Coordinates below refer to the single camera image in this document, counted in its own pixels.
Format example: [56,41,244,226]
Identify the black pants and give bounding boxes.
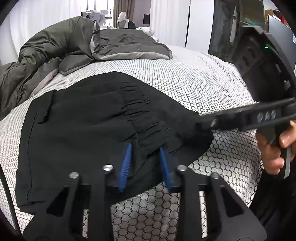
[16,72,213,214]

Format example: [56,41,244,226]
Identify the white honeycomb mattress cover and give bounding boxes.
[0,45,265,241]

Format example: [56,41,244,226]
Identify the white sheer curtain left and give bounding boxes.
[9,0,87,47]

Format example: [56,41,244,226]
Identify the white office chair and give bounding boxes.
[117,11,129,29]

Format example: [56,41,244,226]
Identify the person's right hand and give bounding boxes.
[255,120,295,175]

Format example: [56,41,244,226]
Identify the white crumpled bedding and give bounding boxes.
[136,27,159,42]

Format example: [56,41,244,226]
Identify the brown window curtain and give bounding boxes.
[113,0,135,28]

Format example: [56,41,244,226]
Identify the white wardrobe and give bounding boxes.
[186,0,214,54]

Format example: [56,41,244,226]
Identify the dark green duvet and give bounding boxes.
[1,16,172,119]

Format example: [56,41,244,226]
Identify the black cable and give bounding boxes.
[0,164,23,233]

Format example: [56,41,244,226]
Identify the hanging clothes on rack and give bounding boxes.
[81,9,109,27]

